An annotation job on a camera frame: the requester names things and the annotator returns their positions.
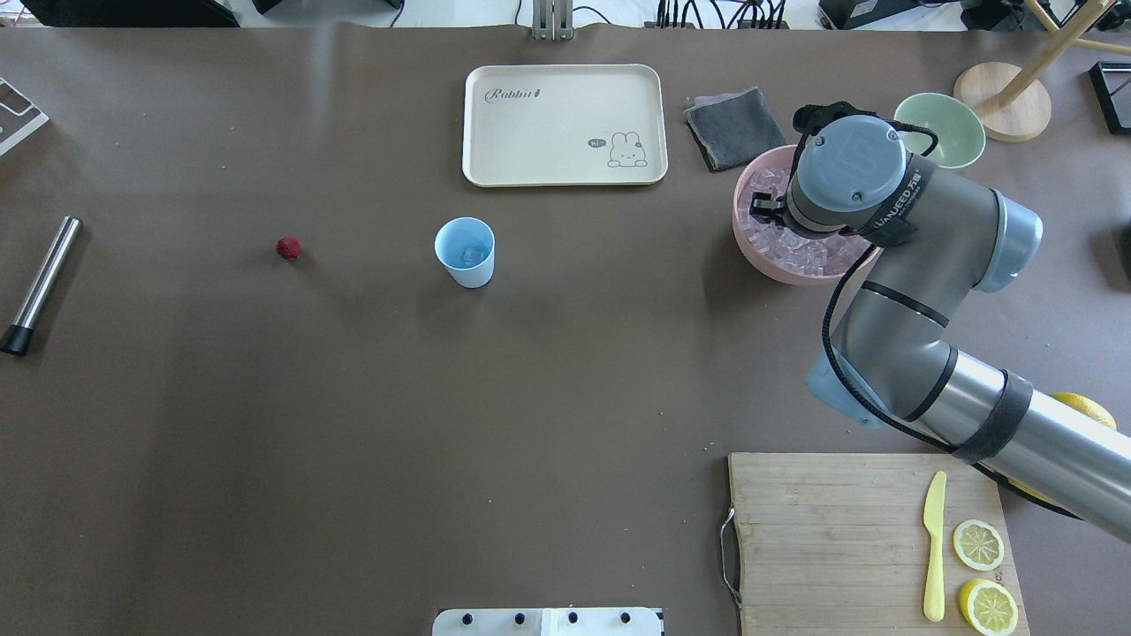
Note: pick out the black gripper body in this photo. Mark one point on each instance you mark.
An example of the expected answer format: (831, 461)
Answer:
(767, 208)

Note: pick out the clear ice cube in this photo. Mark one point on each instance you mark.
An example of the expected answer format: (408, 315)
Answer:
(472, 256)

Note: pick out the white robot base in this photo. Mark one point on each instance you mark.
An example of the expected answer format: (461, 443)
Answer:
(631, 620)

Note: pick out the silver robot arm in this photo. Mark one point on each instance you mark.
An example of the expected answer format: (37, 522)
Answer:
(935, 237)

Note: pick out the light blue plastic cup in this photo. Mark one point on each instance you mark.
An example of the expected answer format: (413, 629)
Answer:
(453, 237)

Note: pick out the grey folded cloth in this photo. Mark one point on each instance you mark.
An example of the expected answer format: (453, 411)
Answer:
(733, 129)

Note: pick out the pink bowl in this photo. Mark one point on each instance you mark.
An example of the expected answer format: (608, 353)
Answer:
(774, 250)

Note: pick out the green bowl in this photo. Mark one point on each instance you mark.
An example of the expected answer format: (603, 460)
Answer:
(961, 137)

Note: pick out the wooden glass stand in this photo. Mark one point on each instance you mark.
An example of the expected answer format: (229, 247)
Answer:
(1009, 101)

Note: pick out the cream rabbit serving tray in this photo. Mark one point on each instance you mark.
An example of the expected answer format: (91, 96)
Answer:
(564, 125)

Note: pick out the whole lemon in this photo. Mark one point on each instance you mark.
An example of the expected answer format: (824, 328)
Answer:
(1088, 407)

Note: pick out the yellow plastic knife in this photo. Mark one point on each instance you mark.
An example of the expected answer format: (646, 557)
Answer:
(933, 514)

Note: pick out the wooden cutting board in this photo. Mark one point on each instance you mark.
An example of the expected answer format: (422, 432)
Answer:
(832, 543)

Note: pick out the lemon slice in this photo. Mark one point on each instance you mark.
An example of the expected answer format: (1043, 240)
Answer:
(978, 545)

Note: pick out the lemon half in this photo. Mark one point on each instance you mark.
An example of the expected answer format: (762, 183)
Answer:
(988, 607)

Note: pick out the red strawberry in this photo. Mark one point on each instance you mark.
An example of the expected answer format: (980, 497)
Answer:
(288, 248)

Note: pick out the steel muddler black tip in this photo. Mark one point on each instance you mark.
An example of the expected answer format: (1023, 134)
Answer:
(18, 337)

